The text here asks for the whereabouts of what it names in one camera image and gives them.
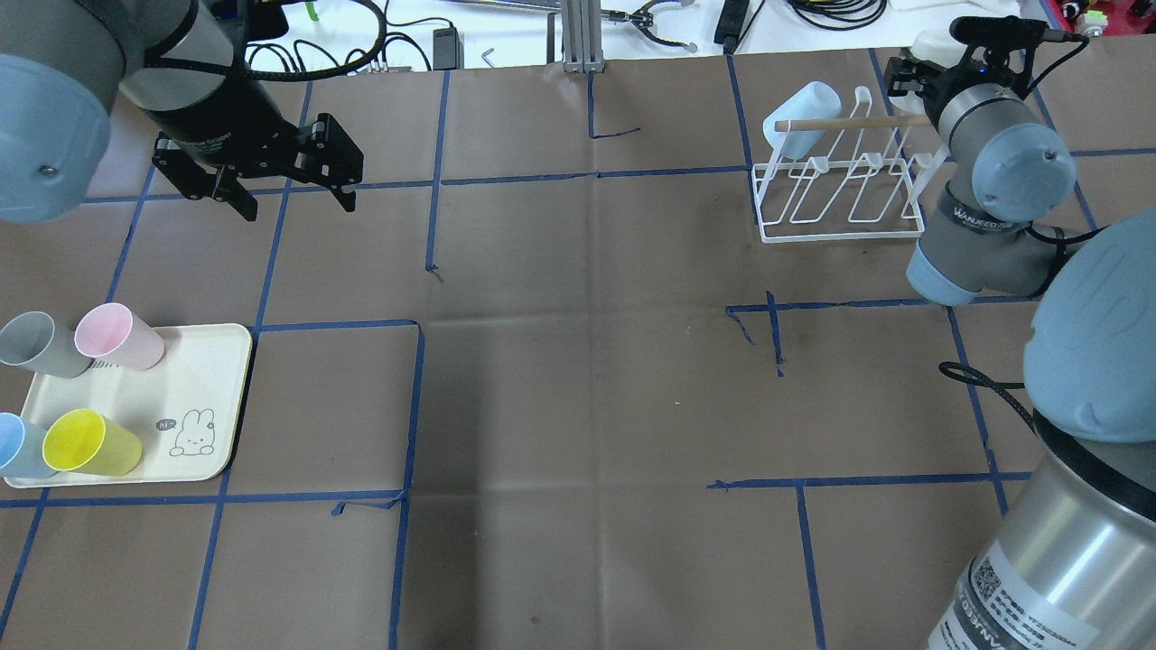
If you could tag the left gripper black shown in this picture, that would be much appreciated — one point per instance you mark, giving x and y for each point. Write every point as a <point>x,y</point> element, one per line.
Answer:
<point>214,115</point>

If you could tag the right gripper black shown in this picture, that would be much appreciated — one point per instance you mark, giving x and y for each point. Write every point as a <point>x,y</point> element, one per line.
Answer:
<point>946,83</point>

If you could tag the light blue cup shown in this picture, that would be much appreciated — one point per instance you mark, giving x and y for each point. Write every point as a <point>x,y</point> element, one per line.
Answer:
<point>814,101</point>
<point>22,448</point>

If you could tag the white cup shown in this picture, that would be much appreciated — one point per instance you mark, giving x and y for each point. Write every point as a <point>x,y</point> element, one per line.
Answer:
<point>936,46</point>

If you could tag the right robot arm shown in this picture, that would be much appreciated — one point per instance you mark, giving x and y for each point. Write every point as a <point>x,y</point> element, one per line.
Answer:
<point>1071,565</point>

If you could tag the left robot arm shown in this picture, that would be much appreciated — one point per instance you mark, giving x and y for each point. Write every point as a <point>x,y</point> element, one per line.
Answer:
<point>183,64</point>

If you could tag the pink cup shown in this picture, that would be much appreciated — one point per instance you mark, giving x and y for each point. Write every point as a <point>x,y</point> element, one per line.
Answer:
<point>113,334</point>

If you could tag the grey cup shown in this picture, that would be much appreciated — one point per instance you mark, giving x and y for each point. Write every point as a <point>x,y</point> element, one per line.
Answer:
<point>36,342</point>

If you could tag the yellow cup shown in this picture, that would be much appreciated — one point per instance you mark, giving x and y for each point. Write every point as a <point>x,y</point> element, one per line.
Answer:
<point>87,442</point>

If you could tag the black power adapter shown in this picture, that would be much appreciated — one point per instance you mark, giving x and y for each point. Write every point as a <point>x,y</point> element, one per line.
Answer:
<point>447,51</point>

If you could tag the cream serving tray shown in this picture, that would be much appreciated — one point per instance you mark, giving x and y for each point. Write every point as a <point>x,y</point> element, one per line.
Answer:
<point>184,410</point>

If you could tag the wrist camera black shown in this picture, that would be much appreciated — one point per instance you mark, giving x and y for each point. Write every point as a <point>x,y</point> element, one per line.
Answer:
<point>1008,33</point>

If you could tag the white wire cup rack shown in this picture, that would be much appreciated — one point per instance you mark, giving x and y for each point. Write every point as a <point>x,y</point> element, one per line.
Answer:
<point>862,180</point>

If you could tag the aluminium frame post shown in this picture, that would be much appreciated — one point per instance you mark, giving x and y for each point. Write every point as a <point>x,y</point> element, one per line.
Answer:
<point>582,36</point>

